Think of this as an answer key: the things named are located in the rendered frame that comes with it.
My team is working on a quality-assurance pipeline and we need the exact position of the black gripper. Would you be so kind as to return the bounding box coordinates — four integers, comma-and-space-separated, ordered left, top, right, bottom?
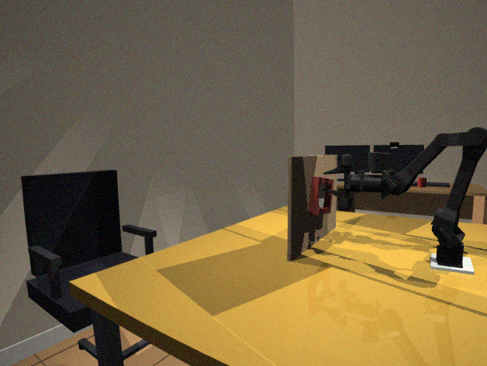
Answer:
322, 154, 368, 209

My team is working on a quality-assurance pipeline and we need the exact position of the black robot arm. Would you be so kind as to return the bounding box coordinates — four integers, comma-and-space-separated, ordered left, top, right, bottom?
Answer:
366, 127, 487, 268

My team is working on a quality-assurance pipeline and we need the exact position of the red rectangular picture frame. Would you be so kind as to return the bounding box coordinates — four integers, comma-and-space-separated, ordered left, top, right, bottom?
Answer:
308, 177, 334, 216

